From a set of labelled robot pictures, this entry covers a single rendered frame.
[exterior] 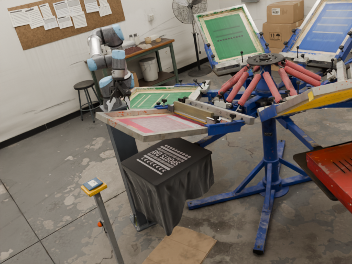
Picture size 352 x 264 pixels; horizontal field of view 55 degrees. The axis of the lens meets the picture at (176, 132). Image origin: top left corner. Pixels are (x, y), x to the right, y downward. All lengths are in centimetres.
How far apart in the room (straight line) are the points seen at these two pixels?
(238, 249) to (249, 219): 36
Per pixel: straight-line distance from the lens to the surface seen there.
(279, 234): 307
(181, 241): 306
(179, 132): 200
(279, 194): 343
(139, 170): 231
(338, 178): 180
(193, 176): 230
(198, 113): 235
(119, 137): 280
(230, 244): 300
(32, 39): 579
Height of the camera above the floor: 216
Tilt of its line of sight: 27 degrees down
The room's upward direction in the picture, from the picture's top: 11 degrees counter-clockwise
